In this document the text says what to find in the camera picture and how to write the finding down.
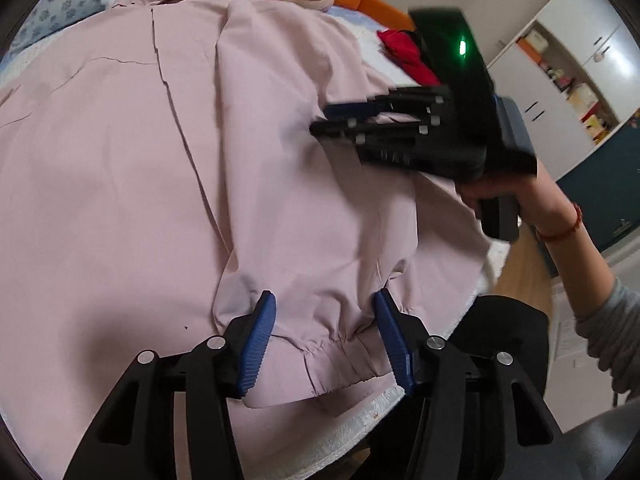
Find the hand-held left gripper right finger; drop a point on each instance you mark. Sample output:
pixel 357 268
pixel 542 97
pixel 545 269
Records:
pixel 395 342

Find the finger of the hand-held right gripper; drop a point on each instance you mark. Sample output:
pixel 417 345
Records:
pixel 385 106
pixel 380 142

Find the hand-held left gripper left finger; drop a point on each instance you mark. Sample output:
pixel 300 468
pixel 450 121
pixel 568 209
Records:
pixel 257 345

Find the pink jacket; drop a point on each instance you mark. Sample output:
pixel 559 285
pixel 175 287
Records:
pixel 125 185

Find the person's right forearm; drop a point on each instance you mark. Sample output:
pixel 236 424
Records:
pixel 585 270

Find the person's right hand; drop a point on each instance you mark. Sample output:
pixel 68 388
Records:
pixel 540 200

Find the red cloth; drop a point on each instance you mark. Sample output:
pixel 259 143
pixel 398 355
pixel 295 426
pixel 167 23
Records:
pixel 410 57

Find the light blue bed sheet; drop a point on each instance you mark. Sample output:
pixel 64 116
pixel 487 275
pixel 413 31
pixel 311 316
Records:
pixel 360 30

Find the orange storage box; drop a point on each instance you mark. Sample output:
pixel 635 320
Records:
pixel 532 42

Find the black chair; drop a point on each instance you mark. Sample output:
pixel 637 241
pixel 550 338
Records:
pixel 505 325

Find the white wardrobe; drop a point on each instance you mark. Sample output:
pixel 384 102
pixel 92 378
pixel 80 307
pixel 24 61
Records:
pixel 585 20

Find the white blue flowered pillow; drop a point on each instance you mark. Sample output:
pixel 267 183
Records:
pixel 65 5

